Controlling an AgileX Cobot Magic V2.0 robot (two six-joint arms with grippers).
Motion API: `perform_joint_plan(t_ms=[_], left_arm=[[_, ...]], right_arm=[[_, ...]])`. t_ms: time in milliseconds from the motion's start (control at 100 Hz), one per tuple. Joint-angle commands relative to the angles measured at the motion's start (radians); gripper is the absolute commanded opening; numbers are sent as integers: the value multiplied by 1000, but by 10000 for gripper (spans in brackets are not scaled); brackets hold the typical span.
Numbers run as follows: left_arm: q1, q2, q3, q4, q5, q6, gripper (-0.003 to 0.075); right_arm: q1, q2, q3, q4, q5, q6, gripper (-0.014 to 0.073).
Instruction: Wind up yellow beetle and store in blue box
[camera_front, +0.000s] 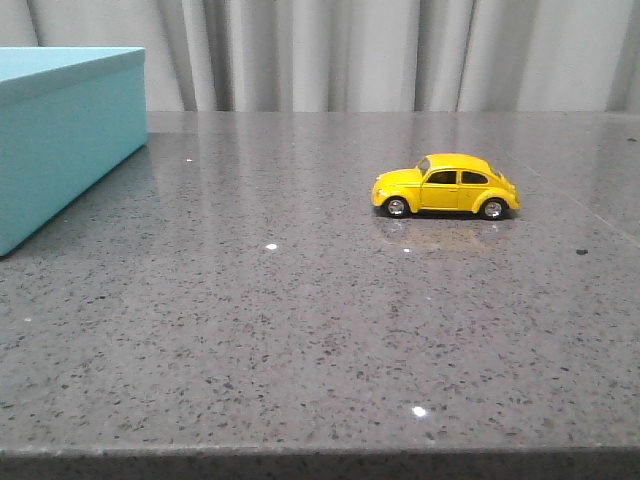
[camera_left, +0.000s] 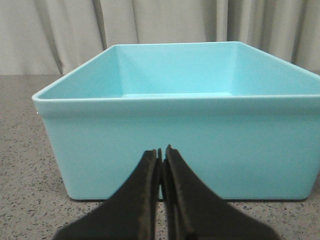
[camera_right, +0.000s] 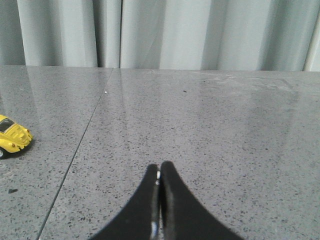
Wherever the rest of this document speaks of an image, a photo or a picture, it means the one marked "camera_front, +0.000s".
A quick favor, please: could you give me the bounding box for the yellow toy beetle car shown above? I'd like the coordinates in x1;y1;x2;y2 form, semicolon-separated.
371;153;521;220

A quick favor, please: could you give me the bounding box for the light blue box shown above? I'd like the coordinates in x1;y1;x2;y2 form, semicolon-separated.
1;47;147;254

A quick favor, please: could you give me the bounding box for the grey curtain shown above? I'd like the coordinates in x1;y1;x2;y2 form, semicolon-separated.
1;0;639;113

